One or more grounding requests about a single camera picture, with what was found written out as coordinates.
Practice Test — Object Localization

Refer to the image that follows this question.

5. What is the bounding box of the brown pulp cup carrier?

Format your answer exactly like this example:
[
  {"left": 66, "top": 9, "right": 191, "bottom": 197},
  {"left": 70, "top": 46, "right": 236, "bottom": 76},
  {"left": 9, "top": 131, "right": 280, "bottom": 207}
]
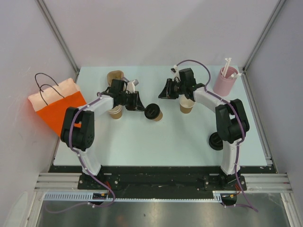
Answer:
[{"left": 107, "top": 70, "right": 124, "bottom": 86}]

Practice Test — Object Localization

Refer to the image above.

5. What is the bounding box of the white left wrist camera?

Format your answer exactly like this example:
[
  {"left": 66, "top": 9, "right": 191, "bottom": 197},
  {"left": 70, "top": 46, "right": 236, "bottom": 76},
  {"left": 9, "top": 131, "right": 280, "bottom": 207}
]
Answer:
[{"left": 126, "top": 79, "right": 139, "bottom": 93}]

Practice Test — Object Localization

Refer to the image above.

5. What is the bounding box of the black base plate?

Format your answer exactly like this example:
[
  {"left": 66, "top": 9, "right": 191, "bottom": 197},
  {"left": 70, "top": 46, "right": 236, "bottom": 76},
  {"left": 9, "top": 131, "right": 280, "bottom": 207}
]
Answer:
[{"left": 48, "top": 165, "right": 277, "bottom": 191}]

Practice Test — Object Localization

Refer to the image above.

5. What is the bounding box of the stack of black lids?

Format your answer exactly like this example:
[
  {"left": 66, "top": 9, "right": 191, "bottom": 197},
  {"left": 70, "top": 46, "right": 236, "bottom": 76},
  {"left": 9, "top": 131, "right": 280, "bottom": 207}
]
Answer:
[{"left": 208, "top": 132, "right": 223, "bottom": 151}]

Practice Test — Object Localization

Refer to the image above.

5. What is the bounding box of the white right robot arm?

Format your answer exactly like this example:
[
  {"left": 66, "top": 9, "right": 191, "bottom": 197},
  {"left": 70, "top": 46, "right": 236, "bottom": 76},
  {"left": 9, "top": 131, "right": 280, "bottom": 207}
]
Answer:
[{"left": 158, "top": 66, "right": 250, "bottom": 190}]

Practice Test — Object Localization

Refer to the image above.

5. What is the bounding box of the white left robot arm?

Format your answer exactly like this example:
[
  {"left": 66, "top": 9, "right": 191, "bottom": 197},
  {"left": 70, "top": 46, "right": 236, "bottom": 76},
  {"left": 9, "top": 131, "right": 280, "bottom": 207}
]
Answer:
[{"left": 60, "top": 79, "right": 145, "bottom": 189}]

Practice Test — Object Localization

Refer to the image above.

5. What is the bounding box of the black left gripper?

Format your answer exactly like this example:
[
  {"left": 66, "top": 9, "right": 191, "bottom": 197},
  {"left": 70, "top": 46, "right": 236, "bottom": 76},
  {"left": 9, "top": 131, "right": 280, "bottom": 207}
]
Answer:
[{"left": 119, "top": 91, "right": 146, "bottom": 112}]

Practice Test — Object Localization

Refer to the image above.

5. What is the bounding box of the black cup lid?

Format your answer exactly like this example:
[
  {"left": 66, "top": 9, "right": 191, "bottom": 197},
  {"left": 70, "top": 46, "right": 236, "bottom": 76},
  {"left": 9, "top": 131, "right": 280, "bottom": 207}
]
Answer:
[{"left": 144, "top": 103, "right": 160, "bottom": 120}]

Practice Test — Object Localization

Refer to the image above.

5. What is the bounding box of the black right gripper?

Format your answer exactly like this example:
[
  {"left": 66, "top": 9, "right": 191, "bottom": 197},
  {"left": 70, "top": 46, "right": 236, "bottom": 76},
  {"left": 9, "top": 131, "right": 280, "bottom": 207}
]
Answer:
[{"left": 159, "top": 79, "right": 187, "bottom": 100}]

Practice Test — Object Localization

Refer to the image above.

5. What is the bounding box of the pink cylindrical holder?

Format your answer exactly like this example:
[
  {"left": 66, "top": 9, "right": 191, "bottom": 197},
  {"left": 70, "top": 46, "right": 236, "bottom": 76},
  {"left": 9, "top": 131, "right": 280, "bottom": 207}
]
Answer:
[{"left": 213, "top": 66, "right": 238, "bottom": 96}]

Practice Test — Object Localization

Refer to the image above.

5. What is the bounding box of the stack of brown paper cups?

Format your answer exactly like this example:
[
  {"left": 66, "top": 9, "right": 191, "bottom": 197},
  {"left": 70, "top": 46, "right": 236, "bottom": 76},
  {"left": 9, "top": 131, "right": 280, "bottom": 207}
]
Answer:
[{"left": 108, "top": 105, "right": 122, "bottom": 120}]

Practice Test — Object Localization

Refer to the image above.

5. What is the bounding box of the orange paper bag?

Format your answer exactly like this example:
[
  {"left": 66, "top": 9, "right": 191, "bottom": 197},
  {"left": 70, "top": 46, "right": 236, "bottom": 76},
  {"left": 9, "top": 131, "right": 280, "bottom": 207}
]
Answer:
[{"left": 28, "top": 78, "right": 87, "bottom": 136}]

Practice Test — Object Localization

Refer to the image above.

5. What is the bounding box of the white cable duct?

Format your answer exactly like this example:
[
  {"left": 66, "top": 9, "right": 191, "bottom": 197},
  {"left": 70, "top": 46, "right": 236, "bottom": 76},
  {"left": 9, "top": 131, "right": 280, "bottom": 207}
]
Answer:
[{"left": 44, "top": 192, "right": 222, "bottom": 202}]

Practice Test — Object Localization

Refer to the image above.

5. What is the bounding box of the brown paper cup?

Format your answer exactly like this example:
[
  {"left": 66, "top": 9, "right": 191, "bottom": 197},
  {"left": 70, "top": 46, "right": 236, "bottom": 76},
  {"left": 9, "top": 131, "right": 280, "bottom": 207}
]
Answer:
[
  {"left": 152, "top": 110, "right": 163, "bottom": 122},
  {"left": 179, "top": 97, "right": 195, "bottom": 114}
]

